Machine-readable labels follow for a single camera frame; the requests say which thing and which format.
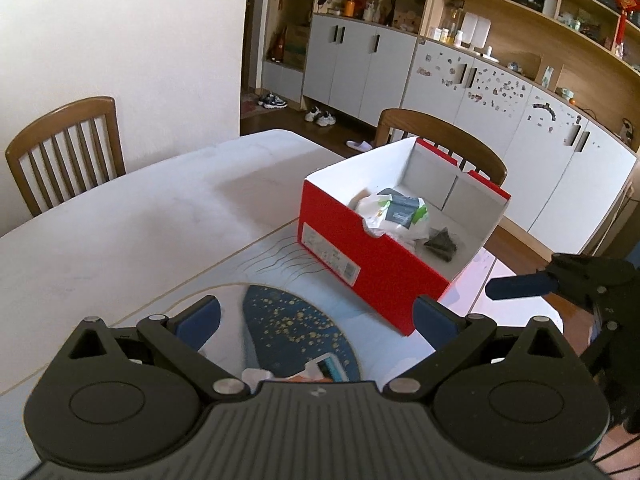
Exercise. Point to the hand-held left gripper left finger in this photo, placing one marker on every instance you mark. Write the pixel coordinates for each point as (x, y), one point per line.
(200, 320)

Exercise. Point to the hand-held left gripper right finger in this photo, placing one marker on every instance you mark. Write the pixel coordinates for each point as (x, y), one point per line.
(435, 325)

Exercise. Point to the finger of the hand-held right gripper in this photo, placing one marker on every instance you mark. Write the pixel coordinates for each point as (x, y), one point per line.
(520, 286)

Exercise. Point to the dark grey foil packet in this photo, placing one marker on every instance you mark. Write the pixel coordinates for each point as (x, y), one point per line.
(442, 245)

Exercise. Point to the blue white packet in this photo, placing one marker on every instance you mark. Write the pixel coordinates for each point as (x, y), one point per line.
(334, 366)

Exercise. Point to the white green packet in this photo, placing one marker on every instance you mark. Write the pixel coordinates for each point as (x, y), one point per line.
(385, 220)

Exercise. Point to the red cardboard box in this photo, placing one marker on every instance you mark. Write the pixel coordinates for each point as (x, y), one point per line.
(350, 245)

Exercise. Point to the white orange wrapper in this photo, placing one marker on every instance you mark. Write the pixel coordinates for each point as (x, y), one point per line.
(310, 374)

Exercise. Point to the white printed desktop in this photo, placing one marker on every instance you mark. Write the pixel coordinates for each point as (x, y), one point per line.
(150, 200)

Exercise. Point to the brown wooden chair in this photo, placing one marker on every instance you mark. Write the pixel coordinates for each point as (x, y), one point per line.
(60, 115)
(450, 130)

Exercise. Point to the white slippers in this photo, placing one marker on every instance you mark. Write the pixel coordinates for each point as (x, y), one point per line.
(359, 146)

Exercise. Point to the dark blue sneakers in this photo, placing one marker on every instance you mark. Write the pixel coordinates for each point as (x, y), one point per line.
(272, 101)

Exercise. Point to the white sneakers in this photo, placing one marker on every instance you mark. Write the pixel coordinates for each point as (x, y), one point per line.
(320, 117)

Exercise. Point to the orange bottle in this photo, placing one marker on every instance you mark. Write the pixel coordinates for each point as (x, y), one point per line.
(350, 8)

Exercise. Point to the grey wooden wall cabinet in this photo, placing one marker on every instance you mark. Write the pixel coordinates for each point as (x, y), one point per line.
(350, 60)

